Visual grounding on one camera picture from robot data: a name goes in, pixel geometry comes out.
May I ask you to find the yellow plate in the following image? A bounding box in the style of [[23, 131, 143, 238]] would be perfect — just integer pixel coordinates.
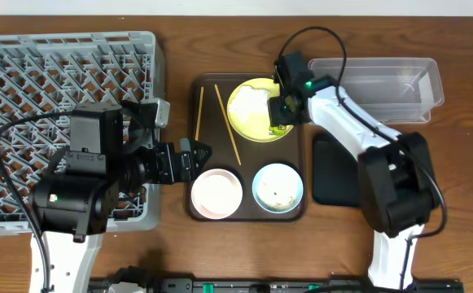
[[226, 77, 293, 142]]

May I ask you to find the black waste tray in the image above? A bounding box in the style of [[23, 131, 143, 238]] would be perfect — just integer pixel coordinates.
[[313, 132, 361, 208]]

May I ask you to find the grey dish rack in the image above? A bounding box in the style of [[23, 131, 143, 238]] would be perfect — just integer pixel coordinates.
[[0, 31, 166, 236]]

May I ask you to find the wooden chopstick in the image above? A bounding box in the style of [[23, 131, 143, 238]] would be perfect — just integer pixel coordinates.
[[195, 86, 204, 141], [214, 84, 242, 166]]

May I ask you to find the clear plastic bin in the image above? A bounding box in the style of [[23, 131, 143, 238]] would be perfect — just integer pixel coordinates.
[[307, 57, 445, 125]]

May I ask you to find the pink bowl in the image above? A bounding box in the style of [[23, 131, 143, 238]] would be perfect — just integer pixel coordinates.
[[191, 168, 243, 220]]

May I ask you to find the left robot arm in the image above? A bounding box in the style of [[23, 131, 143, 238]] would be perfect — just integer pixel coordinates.
[[29, 99, 212, 292]]

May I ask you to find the light blue bowl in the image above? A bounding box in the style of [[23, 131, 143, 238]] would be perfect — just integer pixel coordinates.
[[252, 163, 304, 214]]

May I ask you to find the right wooden chopstick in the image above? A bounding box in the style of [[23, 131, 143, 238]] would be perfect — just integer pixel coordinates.
[[214, 84, 242, 166]]

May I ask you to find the left wooden chopstick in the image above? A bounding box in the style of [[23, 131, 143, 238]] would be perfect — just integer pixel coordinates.
[[195, 86, 204, 141]]

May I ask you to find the black rail front edge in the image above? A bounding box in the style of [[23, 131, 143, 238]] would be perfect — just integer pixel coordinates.
[[85, 266, 465, 293]]

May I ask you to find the yellow green snack wrapper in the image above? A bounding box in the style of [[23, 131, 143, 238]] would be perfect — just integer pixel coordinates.
[[269, 125, 293, 137]]

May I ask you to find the white napkin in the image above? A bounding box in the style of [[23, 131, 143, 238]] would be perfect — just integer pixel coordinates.
[[228, 85, 270, 122]]

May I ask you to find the brown serving tray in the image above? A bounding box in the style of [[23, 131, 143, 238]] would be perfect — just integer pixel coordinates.
[[189, 73, 308, 222]]

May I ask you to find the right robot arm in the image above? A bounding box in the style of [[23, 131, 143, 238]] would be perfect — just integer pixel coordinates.
[[268, 71, 445, 291]]

